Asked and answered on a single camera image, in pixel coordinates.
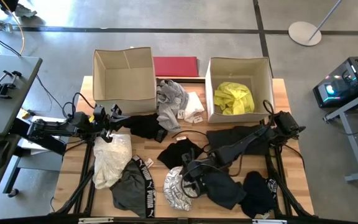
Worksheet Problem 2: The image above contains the person's shoe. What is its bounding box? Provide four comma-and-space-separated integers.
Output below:
0, 19, 14, 34
13, 3, 38, 18

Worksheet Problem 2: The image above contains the black desk crossbeam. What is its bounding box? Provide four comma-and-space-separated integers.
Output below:
10, 117, 67, 156

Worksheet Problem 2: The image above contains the black underwear with tag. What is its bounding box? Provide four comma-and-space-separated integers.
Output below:
122, 113, 169, 144

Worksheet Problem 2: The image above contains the small white garment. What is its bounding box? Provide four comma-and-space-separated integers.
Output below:
183, 91, 205, 124

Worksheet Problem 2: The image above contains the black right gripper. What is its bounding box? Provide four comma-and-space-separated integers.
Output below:
181, 149, 211, 197

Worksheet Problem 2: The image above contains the red flat board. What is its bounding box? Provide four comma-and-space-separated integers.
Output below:
152, 56, 200, 78

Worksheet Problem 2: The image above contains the white floor stand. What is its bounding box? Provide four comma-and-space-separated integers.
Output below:
287, 0, 344, 47

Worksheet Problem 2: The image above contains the white black patterned garment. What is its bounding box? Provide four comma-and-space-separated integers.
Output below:
162, 166, 198, 212

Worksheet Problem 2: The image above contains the beige fabric bin with divider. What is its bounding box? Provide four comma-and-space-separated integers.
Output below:
91, 46, 157, 115

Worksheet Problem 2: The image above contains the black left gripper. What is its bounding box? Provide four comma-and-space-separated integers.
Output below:
106, 104, 136, 131

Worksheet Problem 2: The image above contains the yellow garment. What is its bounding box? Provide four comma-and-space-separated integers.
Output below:
213, 81, 255, 116

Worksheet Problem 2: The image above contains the yellow cable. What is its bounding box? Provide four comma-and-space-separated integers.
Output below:
0, 0, 26, 56

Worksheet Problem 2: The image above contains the light grey garment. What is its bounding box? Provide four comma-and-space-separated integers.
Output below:
156, 79, 190, 133

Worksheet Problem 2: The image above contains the thin black floor cable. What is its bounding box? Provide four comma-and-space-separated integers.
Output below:
337, 124, 358, 136
0, 27, 65, 113

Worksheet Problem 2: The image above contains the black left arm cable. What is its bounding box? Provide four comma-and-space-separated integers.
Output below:
62, 92, 96, 119

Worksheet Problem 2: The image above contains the large black garment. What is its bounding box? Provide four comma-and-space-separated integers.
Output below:
206, 124, 275, 156

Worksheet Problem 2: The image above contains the person's leg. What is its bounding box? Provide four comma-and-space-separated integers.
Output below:
0, 0, 20, 12

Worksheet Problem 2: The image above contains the silver metal bracket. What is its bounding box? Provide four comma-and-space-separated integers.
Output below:
252, 218, 288, 224
78, 217, 114, 224

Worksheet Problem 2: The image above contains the dark grey Puma underwear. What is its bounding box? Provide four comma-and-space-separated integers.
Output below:
109, 154, 157, 218

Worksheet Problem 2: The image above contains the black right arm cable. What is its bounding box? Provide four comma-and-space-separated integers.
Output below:
262, 99, 275, 116

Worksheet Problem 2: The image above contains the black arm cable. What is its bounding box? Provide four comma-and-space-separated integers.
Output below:
262, 99, 275, 116
62, 92, 96, 119

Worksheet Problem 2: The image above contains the dark navy garment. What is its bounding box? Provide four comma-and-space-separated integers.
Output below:
197, 169, 247, 211

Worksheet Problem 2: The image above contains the cream white garment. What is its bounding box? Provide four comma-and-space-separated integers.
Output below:
91, 133, 133, 190

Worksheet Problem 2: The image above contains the black Puma underwear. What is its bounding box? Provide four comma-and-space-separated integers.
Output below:
238, 170, 278, 220

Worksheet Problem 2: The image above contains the black right gripper cable loop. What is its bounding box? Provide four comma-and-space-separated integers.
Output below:
180, 172, 200, 199

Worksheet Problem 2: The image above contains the black clamp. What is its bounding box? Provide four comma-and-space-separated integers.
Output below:
0, 70, 23, 100

